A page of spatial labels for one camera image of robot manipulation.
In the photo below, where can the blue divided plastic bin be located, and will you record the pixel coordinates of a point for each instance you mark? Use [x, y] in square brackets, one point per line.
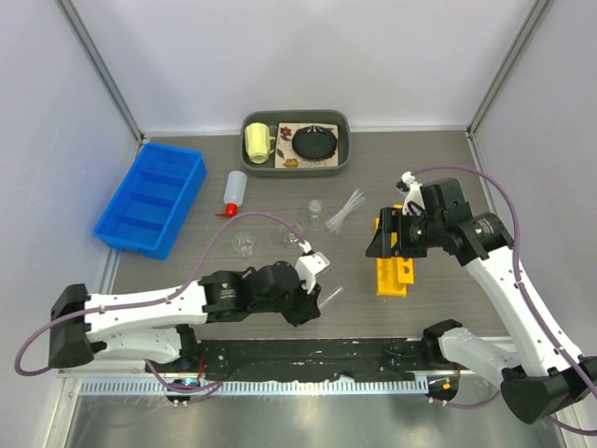
[152, 202]

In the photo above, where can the yellow test tube rack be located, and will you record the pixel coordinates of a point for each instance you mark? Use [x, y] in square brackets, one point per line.
[393, 276]

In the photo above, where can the tiny glass beaker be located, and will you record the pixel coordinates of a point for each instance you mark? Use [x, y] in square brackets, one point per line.
[243, 243]

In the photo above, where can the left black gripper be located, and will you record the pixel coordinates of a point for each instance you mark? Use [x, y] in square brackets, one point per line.
[307, 307]

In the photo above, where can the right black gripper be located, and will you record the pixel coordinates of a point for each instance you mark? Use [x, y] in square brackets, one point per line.
[393, 220]

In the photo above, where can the white wash bottle red cap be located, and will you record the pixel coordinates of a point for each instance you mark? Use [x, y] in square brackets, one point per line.
[234, 193]

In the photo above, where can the small glass erlenmeyer flask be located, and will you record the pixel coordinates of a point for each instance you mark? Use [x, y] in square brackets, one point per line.
[315, 208]

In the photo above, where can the bundle of plastic pipettes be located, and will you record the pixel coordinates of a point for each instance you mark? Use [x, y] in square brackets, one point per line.
[356, 200]

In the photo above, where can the black round dish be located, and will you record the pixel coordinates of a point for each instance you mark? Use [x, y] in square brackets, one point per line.
[314, 143]

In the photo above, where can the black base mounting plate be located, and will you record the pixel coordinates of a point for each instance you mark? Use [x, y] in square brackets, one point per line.
[307, 360]

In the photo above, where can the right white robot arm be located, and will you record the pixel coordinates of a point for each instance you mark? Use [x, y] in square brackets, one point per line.
[547, 372]

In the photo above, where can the floral coaster card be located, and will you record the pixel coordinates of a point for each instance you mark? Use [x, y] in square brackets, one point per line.
[286, 158]

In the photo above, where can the grey-green plastic tray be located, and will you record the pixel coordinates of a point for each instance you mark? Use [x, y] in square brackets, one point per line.
[274, 118]

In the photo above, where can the pale yellow mug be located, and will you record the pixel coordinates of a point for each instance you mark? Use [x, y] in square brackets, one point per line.
[257, 139]

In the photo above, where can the small glass beaker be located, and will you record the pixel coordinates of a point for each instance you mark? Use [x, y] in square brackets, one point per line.
[289, 236]

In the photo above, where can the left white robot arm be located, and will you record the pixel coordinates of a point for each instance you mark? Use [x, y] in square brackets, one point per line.
[157, 324]

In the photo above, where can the white slotted cable duct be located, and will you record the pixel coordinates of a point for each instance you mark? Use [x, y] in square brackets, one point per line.
[343, 386]

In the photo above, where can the glass test tube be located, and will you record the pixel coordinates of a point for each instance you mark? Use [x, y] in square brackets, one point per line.
[330, 297]

